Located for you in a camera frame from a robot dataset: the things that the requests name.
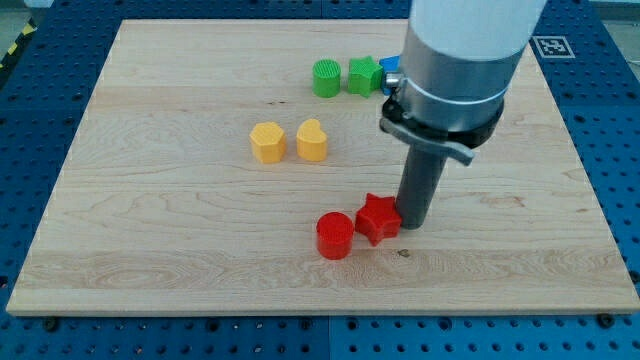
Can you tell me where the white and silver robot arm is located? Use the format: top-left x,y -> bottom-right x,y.
380,0 -> 546,165

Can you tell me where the yellow heart block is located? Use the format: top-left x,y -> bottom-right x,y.
296,118 -> 328,162

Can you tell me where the yellow hexagon block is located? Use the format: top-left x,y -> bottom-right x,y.
249,122 -> 287,164

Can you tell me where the red cylinder block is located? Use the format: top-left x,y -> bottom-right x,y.
316,212 -> 354,260

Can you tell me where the red star block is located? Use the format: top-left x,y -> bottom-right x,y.
355,193 -> 402,247

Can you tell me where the light wooden board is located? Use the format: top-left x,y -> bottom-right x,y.
7,20 -> 639,317

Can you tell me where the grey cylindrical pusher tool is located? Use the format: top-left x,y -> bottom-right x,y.
395,147 -> 446,230

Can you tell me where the green cylinder block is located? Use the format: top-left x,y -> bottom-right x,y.
312,59 -> 341,98

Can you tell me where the green star block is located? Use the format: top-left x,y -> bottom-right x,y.
347,56 -> 383,98

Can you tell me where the blue block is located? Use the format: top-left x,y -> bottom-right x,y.
378,55 -> 400,96

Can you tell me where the white fiducial marker tag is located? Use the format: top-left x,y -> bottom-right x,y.
532,35 -> 575,59

